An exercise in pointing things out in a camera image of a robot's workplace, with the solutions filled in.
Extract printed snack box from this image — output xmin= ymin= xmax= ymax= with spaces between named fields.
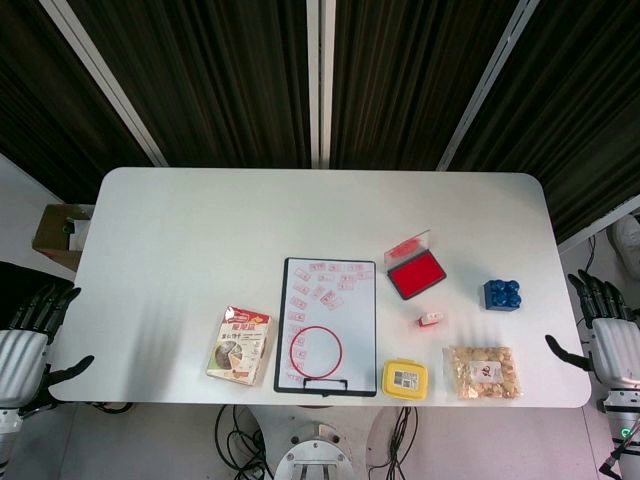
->
xmin=205 ymin=305 xmax=274 ymax=386

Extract black cable bundle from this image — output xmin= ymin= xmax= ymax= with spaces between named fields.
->
xmin=384 ymin=405 xmax=419 ymax=480
xmin=214 ymin=404 xmax=266 ymax=479

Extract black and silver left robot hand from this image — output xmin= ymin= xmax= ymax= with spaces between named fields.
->
xmin=0 ymin=284 xmax=95 ymax=416

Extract black clipboard with white paper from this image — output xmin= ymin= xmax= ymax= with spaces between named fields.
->
xmin=273 ymin=257 xmax=378 ymax=399

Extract brown cardboard box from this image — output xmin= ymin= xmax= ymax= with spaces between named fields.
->
xmin=32 ymin=203 xmax=95 ymax=274

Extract clear bag of snacks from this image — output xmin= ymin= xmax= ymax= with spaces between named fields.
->
xmin=442 ymin=343 xmax=525 ymax=401

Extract white frame post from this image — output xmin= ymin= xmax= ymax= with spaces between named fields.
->
xmin=39 ymin=0 xmax=170 ymax=168
xmin=305 ymin=0 xmax=336 ymax=169
xmin=435 ymin=0 xmax=542 ymax=171

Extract grey round robot base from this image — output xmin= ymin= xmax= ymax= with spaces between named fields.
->
xmin=272 ymin=419 xmax=361 ymax=480

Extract yellow lidded container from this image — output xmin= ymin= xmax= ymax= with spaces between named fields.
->
xmin=382 ymin=357 xmax=430 ymax=400

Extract red ink pad case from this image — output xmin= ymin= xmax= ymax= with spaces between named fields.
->
xmin=383 ymin=229 xmax=447 ymax=301

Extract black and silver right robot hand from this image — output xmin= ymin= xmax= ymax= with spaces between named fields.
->
xmin=543 ymin=269 xmax=640 ymax=389

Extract blue building block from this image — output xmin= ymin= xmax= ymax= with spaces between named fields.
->
xmin=481 ymin=278 xmax=524 ymax=312

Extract black floor cable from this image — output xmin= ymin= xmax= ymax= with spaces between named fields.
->
xmin=582 ymin=233 xmax=601 ymax=284

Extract dark pleated curtain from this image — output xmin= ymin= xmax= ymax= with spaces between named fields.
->
xmin=67 ymin=0 xmax=314 ymax=169
xmin=328 ymin=0 xmax=524 ymax=170

